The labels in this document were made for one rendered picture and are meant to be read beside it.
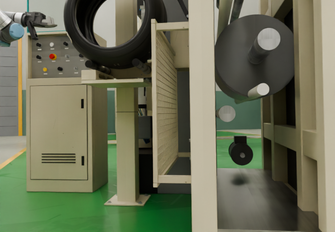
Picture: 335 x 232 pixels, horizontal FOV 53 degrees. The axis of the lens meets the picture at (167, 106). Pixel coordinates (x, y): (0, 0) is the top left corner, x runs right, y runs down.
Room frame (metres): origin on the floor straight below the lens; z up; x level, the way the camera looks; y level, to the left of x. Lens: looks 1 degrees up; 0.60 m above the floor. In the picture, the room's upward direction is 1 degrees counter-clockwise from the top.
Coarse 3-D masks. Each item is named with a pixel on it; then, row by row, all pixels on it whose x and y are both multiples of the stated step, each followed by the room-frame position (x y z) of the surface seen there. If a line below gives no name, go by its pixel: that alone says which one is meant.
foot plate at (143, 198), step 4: (116, 196) 2.44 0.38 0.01; (140, 196) 2.43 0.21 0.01; (144, 196) 2.43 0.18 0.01; (148, 196) 2.43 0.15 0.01; (108, 200) 2.33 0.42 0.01; (112, 200) 2.33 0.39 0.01; (116, 200) 2.33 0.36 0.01; (140, 200) 2.32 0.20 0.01; (144, 200) 2.32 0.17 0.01; (104, 204) 2.24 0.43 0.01; (108, 204) 2.24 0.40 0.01; (112, 204) 2.24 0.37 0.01; (116, 204) 2.23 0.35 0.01; (120, 204) 2.23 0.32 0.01; (124, 204) 2.23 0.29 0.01; (128, 204) 2.22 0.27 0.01; (132, 204) 2.22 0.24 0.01; (136, 204) 2.22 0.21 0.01; (140, 204) 2.22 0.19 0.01; (144, 204) 2.23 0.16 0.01
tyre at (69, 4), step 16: (80, 0) 2.11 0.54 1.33; (96, 0) 2.19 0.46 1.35; (144, 0) 1.86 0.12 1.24; (160, 0) 1.89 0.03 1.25; (64, 16) 1.95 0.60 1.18; (80, 16) 2.17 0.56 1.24; (144, 16) 1.86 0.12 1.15; (160, 16) 1.89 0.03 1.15; (80, 32) 1.91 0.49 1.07; (144, 32) 1.86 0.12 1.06; (80, 48) 1.93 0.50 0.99; (96, 48) 1.90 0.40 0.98; (112, 48) 1.88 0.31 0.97; (128, 48) 1.88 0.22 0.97; (144, 48) 1.90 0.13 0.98; (112, 64) 1.95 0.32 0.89; (128, 64) 2.00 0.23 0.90
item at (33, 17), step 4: (28, 12) 2.06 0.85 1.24; (32, 12) 2.04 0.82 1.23; (36, 12) 2.05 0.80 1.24; (24, 16) 2.05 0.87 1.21; (28, 16) 2.07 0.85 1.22; (32, 16) 2.04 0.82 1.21; (36, 16) 2.05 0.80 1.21; (40, 16) 2.05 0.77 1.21; (44, 16) 2.09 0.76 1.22; (24, 20) 2.06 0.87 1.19; (28, 20) 2.07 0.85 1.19; (32, 20) 2.04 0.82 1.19; (36, 20) 2.05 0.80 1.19; (40, 20) 2.05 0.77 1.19; (24, 24) 2.07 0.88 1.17; (32, 24) 2.06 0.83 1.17; (36, 24) 2.04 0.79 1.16
